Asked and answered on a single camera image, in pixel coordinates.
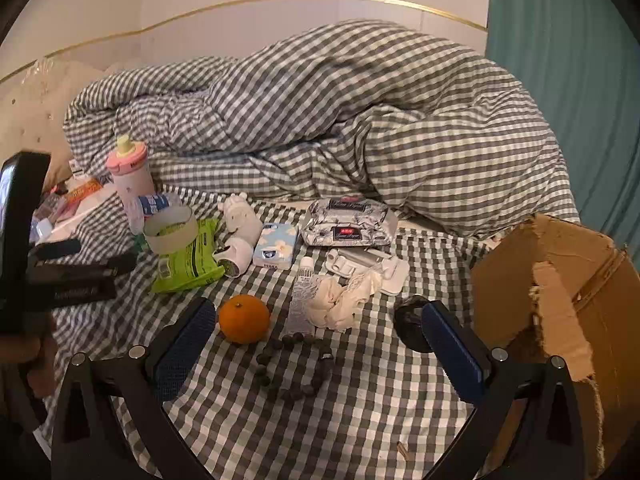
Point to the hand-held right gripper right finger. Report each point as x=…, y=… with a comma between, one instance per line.
x=452, y=355

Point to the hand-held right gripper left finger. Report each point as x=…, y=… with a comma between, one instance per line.
x=182, y=350

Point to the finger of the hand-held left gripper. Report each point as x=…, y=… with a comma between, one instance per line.
x=85, y=291
x=100, y=266

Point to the black round object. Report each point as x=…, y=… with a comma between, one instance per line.
x=407, y=320

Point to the orange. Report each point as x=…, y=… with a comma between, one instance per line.
x=244, y=320

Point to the clear tape roll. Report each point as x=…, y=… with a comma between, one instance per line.
x=170, y=244

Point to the green packet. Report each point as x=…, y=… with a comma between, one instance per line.
x=185, y=270

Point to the clear bottle blue label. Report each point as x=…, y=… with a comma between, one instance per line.
x=152, y=205

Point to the cardboard box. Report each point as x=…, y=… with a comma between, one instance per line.
x=500, y=285

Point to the pink baby bottle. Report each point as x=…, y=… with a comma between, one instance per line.
x=130, y=180

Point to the cream cloth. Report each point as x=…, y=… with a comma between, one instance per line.
x=335, y=305

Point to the white cream tube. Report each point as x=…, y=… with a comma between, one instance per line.
x=302, y=300

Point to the blue flowered tissue pack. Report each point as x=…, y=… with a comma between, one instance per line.
x=275, y=245

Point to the white toy-shaped bottle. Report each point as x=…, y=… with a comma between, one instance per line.
x=242, y=220

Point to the person's left hand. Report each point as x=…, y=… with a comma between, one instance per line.
x=20, y=355

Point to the pink card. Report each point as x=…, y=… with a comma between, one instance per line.
x=62, y=207

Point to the orange snack box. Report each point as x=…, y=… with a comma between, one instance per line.
x=82, y=190

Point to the small brown scrap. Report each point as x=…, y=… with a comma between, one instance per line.
x=401, y=448

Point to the cream tufted headboard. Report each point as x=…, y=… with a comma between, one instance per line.
x=30, y=110

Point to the grey checked bed sheet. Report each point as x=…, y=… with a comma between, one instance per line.
x=350, y=410

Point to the white plastic holder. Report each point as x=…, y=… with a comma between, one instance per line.
x=360, y=259

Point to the clear plastic packet red label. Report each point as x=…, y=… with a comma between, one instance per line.
x=350, y=222

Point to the grey checked duvet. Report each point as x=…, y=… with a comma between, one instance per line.
x=350, y=110

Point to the teal curtain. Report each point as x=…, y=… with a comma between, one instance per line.
x=560, y=85

